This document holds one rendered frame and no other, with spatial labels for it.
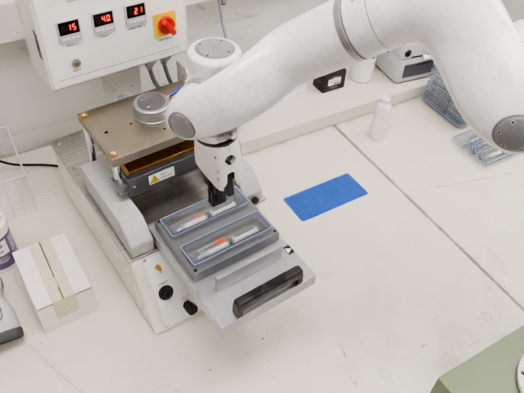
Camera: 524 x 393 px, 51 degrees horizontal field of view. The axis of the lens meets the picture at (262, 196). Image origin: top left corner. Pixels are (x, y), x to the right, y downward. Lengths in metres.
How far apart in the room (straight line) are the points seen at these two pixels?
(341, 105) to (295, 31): 1.08
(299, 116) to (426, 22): 1.10
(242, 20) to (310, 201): 0.64
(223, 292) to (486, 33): 0.65
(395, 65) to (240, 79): 1.23
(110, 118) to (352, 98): 0.91
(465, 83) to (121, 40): 0.79
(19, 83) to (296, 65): 1.04
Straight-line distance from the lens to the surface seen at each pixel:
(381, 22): 0.71
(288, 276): 1.05
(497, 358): 1.27
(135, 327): 1.30
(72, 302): 1.28
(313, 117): 1.77
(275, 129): 1.71
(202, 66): 0.85
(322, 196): 1.57
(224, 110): 0.79
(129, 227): 1.16
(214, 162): 0.96
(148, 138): 1.17
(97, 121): 1.24
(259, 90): 0.78
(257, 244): 1.11
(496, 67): 0.68
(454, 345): 1.36
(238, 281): 1.08
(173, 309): 1.27
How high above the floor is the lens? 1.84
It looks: 45 degrees down
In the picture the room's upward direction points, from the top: 4 degrees clockwise
